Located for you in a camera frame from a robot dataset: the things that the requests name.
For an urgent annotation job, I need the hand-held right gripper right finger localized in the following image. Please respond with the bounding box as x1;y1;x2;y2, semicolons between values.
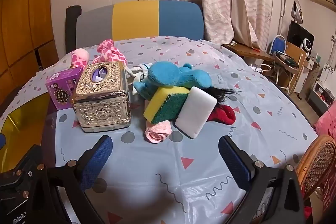
218;135;306;224

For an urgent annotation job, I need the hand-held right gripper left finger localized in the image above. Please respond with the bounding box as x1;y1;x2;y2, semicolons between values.
46;135;114;224

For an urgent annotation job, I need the red cloth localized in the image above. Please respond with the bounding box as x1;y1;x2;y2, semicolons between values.
206;105;236;125

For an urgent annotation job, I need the white foam sponge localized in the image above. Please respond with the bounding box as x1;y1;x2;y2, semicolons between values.
175;86;218;139

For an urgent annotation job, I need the pink towel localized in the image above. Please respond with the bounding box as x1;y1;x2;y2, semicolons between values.
145;120;172;144

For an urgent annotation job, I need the yellow and green sponge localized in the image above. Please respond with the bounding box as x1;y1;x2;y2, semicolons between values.
143;86;191;125

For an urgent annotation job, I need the blue plush toy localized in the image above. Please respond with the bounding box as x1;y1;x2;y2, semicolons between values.
133;62;243;106

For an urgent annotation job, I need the ornate silver tissue box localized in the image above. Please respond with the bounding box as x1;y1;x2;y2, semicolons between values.
71;61;132;133

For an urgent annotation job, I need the purple cardboard box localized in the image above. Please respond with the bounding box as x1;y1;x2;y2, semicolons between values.
45;67;84;110

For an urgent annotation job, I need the wicker chair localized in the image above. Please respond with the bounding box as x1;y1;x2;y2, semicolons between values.
295;135;336;201

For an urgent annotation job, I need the round stool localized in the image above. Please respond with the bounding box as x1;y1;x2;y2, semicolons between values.
251;63;272;77

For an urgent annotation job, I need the pink cloth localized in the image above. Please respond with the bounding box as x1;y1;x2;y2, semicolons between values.
314;109;336;143

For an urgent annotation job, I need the pink spotted plush toy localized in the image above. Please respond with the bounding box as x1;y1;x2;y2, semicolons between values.
71;39;128;69

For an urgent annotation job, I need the small round table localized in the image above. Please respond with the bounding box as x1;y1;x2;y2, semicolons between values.
273;52;301;94

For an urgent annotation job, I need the white low cabinet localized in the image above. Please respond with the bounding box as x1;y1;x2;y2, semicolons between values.
307;77;336;111

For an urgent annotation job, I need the orange wooden wardrobe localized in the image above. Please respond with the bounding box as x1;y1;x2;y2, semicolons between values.
0;0;66;109

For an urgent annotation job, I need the wooden side table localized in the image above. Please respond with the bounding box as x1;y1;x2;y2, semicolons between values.
222;43;276;64

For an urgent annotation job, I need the blue folding chair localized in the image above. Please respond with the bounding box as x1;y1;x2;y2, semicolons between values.
270;34;286;55

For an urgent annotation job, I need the white round fan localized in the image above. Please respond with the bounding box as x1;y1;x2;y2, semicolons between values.
301;39;314;55

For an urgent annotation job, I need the black television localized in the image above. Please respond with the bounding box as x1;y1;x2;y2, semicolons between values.
287;21;315;52

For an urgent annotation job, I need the grey yellow blue chair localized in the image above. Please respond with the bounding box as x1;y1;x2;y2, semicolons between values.
76;0;205;50

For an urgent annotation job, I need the garment steamer stand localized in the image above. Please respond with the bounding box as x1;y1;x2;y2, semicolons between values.
280;0;304;35

